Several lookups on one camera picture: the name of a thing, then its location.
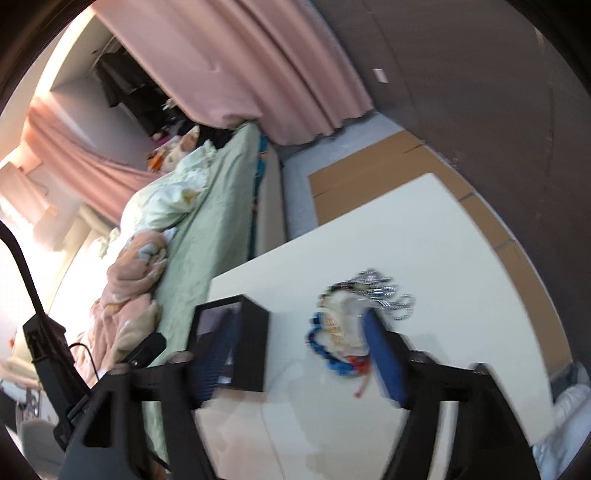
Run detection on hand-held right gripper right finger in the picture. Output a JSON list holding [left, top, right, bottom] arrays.
[[361, 308, 542, 480]]

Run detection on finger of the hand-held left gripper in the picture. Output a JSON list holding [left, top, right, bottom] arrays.
[[124, 332, 168, 367]]

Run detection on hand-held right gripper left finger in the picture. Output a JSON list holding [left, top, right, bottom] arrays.
[[60, 308, 245, 480]]

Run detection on red cord bracelet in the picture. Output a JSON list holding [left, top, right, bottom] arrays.
[[353, 354, 376, 398]]

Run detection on black jewelry box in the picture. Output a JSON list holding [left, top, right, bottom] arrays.
[[187, 294, 271, 393]]

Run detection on white shell bracelet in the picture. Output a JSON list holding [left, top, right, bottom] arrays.
[[321, 293, 370, 358]]

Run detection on silver bead chain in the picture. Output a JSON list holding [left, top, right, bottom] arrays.
[[344, 267, 416, 322]]

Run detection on dark mixed bead bracelet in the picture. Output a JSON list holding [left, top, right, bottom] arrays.
[[318, 280, 370, 301]]

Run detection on pink patterned blanket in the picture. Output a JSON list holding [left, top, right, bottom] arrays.
[[76, 228, 171, 376]]

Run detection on bed with green sheet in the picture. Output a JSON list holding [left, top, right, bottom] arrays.
[[141, 121, 288, 467]]

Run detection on cream pillow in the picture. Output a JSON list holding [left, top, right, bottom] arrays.
[[98, 138, 219, 260]]

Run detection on white shoes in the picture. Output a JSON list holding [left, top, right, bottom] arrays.
[[531, 360, 588, 480]]

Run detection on flat brown cardboard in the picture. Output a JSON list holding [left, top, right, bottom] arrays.
[[307, 129, 574, 358]]

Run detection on patterned plush pillow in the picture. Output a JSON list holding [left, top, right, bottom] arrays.
[[147, 126, 202, 172]]

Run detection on pink curtain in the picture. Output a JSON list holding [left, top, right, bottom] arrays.
[[25, 99, 155, 227], [92, 0, 376, 145]]

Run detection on dark hanging clothes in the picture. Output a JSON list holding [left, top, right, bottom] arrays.
[[95, 48, 197, 138]]

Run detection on black cable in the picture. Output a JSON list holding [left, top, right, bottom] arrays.
[[0, 220, 49, 324]]

